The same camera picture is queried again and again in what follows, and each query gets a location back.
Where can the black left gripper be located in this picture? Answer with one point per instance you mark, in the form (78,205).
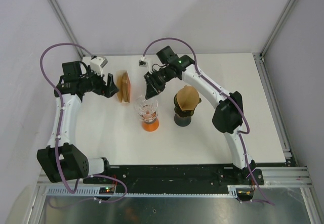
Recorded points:
(104,90)

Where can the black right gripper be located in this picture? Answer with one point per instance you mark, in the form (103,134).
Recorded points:
(153,90)

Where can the clear glass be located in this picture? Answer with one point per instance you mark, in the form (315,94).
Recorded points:
(141,101)

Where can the green glass coffee dripper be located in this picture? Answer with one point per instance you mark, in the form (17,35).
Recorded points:
(186,107)

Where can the brown paper coffee filter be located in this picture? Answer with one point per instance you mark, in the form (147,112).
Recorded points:
(186,92)

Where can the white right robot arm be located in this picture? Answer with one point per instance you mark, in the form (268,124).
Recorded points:
(228,117)

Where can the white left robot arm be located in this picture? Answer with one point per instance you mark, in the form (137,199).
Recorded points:
(61,158)

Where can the orange liquid glass beaker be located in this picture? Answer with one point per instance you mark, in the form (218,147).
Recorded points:
(150,124)

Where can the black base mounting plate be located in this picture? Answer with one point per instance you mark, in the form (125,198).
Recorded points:
(201,178)

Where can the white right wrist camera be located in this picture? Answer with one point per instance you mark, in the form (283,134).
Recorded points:
(144,62)

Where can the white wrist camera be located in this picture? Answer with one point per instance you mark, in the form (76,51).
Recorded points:
(144,62)
(97,64)

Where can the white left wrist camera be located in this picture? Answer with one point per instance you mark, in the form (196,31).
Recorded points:
(97,64)

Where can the grey slotted cable duct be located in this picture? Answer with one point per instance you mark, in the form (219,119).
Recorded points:
(92,191)

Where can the aluminium frame rail left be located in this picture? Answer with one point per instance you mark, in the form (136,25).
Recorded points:
(62,20)

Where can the aluminium frame rail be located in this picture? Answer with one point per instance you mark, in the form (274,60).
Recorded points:
(62,20)
(283,17)

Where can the aluminium frame rail right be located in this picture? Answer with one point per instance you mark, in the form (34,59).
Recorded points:
(283,17)

